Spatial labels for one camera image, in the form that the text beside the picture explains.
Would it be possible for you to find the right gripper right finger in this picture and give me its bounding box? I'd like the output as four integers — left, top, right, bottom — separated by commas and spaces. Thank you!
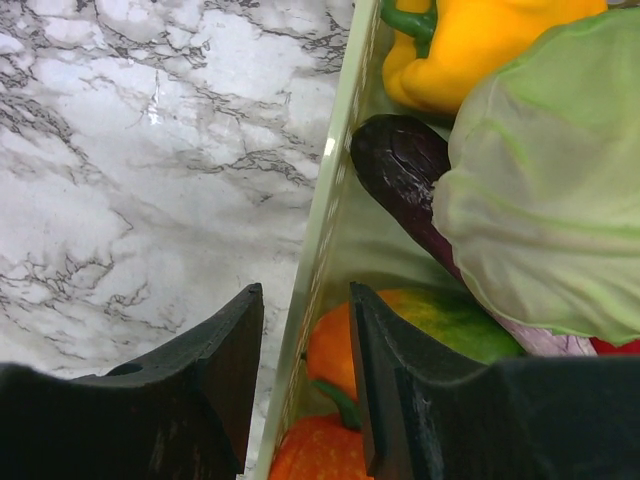
349, 283, 639, 479

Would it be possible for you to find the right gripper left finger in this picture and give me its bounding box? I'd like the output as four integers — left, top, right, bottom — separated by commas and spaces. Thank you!
1, 283, 264, 479

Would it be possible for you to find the green perforated plastic basket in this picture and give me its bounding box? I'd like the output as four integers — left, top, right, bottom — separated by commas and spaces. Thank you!
253, 0, 391, 480

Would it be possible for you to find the green toy cabbage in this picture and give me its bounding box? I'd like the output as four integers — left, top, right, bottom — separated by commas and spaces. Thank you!
432, 8, 639, 345

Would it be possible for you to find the green toy mango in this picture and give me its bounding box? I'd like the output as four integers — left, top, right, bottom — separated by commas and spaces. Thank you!
306, 287, 526, 401

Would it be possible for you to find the orange toy pumpkin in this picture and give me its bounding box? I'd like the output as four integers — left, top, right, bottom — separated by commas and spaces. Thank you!
269, 380, 368, 480

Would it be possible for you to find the red toy bell pepper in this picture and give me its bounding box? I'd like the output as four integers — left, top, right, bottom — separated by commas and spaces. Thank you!
590, 337, 640, 356

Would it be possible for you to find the long striped purple eggplant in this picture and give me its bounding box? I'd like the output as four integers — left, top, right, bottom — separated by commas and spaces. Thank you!
350, 114, 596, 357

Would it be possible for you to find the yellow toy bell pepper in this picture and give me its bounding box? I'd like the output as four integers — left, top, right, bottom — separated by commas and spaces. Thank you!
380, 0, 608, 116

